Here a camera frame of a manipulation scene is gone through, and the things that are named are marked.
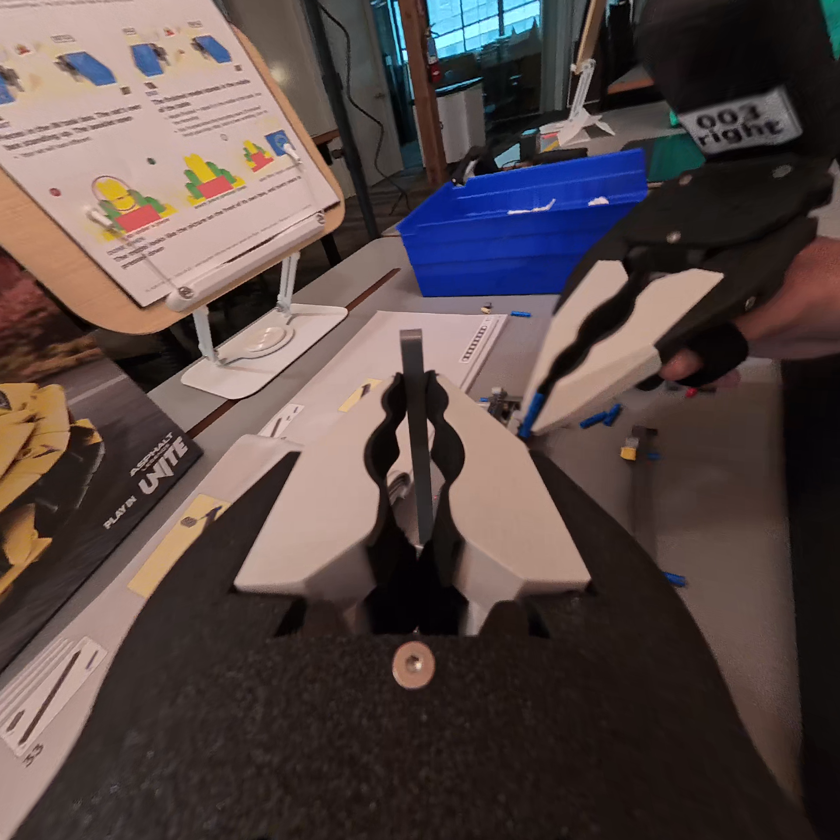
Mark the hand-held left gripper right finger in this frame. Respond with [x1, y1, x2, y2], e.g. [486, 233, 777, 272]
[420, 371, 592, 635]

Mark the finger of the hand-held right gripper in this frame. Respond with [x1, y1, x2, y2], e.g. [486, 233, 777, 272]
[521, 259, 632, 424]
[525, 269, 725, 437]

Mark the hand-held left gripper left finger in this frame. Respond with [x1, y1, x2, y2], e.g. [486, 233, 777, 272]
[234, 373, 421, 634]

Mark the toy car chassis assembly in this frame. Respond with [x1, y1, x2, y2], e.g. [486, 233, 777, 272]
[482, 387, 526, 427]

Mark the grey building instruction booklet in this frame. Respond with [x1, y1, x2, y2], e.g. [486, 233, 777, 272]
[0, 310, 509, 769]

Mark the black long holed toy beam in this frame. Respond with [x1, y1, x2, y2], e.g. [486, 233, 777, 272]
[399, 328, 437, 546]

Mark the yellow car toy set box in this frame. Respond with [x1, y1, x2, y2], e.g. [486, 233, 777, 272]
[0, 249, 204, 670]

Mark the person's right hand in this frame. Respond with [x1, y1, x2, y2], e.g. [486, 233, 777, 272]
[658, 235, 840, 391]

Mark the teal felt bag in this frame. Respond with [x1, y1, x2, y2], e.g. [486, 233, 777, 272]
[646, 108, 708, 183]

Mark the blue plastic bin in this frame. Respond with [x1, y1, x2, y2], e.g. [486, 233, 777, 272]
[395, 147, 651, 298]

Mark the tan board white stand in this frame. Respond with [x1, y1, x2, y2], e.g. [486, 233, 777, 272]
[558, 0, 618, 148]

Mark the white cabinet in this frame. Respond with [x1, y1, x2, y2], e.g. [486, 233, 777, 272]
[433, 77, 488, 155]

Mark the dark metal pole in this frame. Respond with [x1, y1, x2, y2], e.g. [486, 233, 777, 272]
[305, 0, 382, 240]

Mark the large paned window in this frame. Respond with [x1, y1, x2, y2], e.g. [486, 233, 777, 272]
[427, 0, 546, 60]

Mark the black perforated panel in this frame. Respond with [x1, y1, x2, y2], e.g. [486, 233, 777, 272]
[781, 357, 840, 821]

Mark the printed instruction sheet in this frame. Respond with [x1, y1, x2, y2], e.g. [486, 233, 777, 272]
[0, 0, 339, 308]

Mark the brown wooden post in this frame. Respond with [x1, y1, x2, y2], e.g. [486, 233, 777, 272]
[397, 0, 447, 168]

